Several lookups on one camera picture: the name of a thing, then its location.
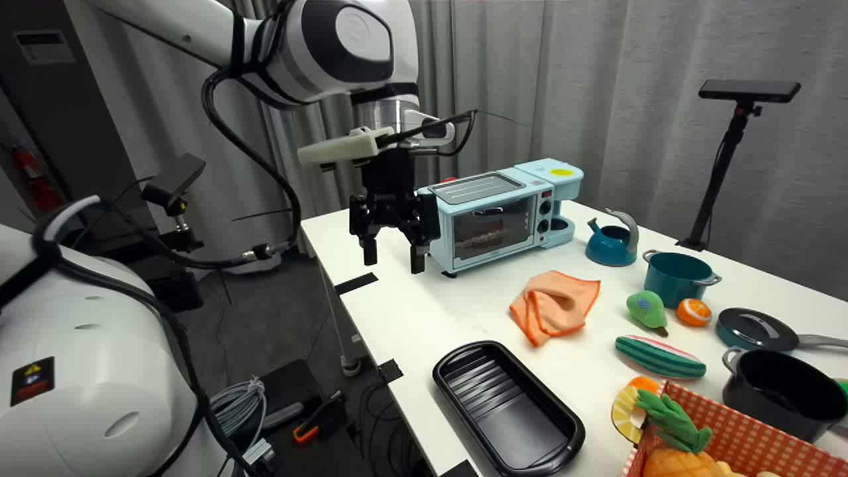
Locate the yellow orange slice toy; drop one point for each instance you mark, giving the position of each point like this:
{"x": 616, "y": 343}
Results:
{"x": 626, "y": 413}

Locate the teal pot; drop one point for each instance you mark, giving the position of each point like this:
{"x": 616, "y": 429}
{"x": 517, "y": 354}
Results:
{"x": 677, "y": 280}

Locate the orange plush toy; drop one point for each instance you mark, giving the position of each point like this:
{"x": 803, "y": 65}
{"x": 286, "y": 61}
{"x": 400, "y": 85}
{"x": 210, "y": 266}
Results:
{"x": 680, "y": 465}

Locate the orange fruit toy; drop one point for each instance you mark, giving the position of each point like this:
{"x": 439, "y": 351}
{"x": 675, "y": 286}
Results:
{"x": 693, "y": 314}

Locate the green avocado plushie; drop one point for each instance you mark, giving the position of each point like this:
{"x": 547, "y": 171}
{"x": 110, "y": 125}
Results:
{"x": 647, "y": 311}

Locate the teal toy kettle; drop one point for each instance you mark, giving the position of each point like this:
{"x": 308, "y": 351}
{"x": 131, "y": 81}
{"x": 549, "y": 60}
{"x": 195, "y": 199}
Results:
{"x": 611, "y": 242}

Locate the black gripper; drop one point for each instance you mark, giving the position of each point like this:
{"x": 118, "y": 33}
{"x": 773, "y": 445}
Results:
{"x": 392, "y": 188}

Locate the black camera on stand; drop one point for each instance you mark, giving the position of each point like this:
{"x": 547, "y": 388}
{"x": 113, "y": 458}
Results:
{"x": 176, "y": 180}

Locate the red fire extinguisher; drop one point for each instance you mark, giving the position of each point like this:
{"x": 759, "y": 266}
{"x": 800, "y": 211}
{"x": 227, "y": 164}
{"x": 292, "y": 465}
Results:
{"x": 28, "y": 174}

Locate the black grill tray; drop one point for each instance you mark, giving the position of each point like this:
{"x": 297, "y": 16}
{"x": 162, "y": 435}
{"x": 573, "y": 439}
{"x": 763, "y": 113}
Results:
{"x": 508, "y": 405}

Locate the red checkered basket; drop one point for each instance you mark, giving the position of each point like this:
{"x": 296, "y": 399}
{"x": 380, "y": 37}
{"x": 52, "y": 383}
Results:
{"x": 751, "y": 440}

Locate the light blue toaster oven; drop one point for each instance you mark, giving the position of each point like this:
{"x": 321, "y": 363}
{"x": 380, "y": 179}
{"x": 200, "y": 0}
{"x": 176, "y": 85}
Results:
{"x": 500, "y": 220}

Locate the black pot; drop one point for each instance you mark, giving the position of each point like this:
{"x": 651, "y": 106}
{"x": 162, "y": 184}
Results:
{"x": 782, "y": 394}

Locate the black camera tripod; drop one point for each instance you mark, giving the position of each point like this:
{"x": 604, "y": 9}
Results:
{"x": 728, "y": 160}

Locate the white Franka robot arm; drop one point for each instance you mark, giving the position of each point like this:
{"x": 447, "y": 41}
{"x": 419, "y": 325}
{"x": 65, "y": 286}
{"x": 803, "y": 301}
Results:
{"x": 308, "y": 42}

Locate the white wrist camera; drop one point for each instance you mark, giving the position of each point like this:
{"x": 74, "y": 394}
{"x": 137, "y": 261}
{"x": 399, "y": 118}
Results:
{"x": 346, "y": 146}

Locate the orange cloth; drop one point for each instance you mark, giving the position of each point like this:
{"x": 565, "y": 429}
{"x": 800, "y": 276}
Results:
{"x": 551, "y": 305}

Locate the green vegetable plushie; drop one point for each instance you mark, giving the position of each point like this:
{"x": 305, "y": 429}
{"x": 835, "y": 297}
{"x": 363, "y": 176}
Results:
{"x": 671, "y": 423}

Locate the black tape strip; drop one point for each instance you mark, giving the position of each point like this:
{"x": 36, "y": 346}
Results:
{"x": 355, "y": 285}
{"x": 390, "y": 372}

